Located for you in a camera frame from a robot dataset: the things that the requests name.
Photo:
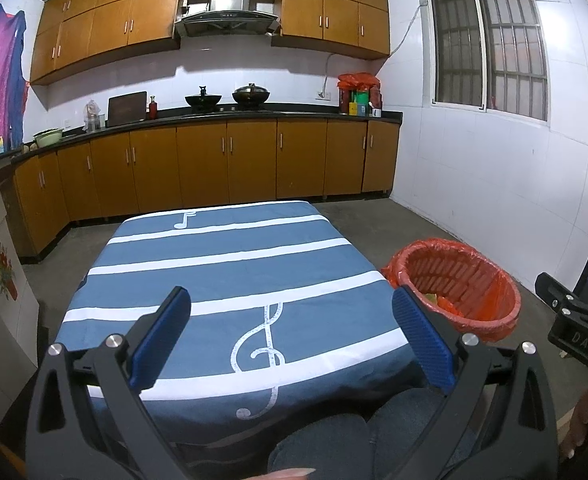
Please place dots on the yellow box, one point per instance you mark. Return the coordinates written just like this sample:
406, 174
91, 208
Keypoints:
353, 108

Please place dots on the person's left leg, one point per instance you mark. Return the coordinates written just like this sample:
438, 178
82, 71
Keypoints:
324, 445

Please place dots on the black lidded pot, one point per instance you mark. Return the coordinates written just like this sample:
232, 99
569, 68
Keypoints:
250, 95

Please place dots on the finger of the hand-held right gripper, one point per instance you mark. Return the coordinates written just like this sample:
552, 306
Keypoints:
554, 295

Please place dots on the black kitchen countertop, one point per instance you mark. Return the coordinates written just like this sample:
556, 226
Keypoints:
299, 112

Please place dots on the wooden wall cabinets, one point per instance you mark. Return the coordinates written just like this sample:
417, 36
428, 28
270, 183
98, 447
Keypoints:
334, 15

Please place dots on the red bottle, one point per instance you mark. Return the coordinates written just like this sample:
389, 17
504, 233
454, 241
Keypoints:
152, 109

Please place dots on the barred window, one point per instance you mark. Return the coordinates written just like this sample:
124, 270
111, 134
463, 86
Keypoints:
459, 40

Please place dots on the black wok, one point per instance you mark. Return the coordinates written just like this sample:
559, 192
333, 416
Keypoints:
203, 101

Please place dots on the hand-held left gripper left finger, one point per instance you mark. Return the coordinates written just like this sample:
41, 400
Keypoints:
161, 340

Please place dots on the green basin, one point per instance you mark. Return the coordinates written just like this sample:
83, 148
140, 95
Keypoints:
48, 138

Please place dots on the person's left hand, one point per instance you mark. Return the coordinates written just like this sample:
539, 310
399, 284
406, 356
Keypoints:
291, 475

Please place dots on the white wall socket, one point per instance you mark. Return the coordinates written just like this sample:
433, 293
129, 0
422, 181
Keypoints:
323, 95

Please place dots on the clear glass jar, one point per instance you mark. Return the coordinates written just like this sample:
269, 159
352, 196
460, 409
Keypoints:
92, 120

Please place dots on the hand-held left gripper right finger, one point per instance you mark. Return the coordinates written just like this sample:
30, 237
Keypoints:
424, 340

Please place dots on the steel range hood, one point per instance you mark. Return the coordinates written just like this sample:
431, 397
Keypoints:
229, 20

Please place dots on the red container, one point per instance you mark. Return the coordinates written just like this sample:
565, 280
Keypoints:
345, 100

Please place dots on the red shopping bag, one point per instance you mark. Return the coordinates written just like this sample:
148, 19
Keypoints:
359, 81

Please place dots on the orange plastic basket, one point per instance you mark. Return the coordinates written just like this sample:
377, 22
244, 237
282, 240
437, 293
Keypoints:
449, 270

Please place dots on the wooden base cabinets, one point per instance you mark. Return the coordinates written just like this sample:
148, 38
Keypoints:
249, 160

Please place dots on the blue striped tablecloth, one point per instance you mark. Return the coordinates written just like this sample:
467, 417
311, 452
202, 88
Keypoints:
224, 260

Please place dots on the green box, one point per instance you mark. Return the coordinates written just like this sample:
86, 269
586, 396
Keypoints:
363, 96

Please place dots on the dark wooden cutting board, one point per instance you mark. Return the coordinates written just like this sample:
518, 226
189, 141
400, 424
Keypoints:
126, 109

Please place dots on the person's right hand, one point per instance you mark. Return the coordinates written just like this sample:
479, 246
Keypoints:
586, 415

